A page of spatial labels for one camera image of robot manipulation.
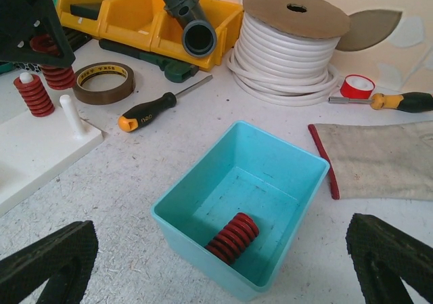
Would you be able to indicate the black box in bin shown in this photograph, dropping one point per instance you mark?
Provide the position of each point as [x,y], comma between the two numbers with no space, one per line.
[86,10]

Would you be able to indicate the green pipe wrench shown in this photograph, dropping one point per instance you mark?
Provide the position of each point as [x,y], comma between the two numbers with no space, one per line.
[175,71]

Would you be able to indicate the white peg base plate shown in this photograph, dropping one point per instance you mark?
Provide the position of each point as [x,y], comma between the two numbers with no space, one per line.
[35,150]

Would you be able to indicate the red white tape roll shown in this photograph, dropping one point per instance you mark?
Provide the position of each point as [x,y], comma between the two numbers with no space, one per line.
[357,87]

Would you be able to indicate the yellow storage bin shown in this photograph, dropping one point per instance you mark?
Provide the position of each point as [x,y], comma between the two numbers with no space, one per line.
[144,24]

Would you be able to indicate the white cable spool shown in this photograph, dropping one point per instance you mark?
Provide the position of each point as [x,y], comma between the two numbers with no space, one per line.
[283,53]

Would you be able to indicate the red large spring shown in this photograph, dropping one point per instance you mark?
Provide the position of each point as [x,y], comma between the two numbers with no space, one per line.
[34,94]

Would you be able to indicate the brown tape roll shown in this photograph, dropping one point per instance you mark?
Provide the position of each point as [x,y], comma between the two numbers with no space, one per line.
[104,83]

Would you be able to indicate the grey pipe fitting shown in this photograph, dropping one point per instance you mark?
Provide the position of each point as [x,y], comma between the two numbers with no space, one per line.
[199,38]

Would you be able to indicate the black orange screwdriver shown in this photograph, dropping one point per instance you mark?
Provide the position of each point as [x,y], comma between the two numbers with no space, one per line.
[143,114]

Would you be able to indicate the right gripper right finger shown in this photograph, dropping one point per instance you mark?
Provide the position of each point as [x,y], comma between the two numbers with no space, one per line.
[385,258]

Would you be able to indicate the canvas work glove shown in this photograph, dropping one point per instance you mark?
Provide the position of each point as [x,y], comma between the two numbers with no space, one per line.
[385,161]

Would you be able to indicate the yellow black screwdriver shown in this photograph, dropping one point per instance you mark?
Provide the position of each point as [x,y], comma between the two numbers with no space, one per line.
[412,102]

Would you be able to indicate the teal plastic spring tray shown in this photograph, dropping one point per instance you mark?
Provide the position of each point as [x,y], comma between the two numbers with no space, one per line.
[247,171]

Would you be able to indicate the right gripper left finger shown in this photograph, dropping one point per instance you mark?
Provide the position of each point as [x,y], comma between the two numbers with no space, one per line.
[63,261]

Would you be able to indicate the black aluminium extrusion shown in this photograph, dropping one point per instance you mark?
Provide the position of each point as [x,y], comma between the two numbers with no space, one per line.
[76,39]

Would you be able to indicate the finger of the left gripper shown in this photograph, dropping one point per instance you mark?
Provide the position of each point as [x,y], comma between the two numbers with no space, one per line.
[20,19]

